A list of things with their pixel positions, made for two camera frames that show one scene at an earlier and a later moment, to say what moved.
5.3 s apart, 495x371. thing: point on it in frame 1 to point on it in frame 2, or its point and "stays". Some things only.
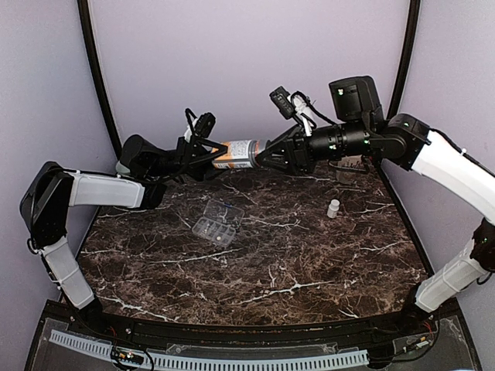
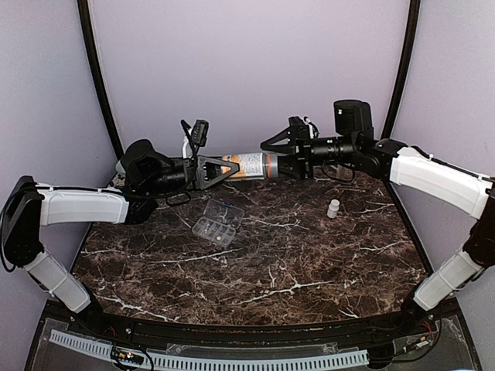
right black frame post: x=404 y=68 stays
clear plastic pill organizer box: x=219 y=222 stays
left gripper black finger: x=211 y=148 to x=216 y=160
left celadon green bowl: x=121 y=168 stays
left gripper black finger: x=202 y=168 to x=222 y=176
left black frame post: x=84 y=10 stays
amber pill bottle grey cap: x=236 y=154 to x=259 y=165
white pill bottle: x=333 y=208 stays
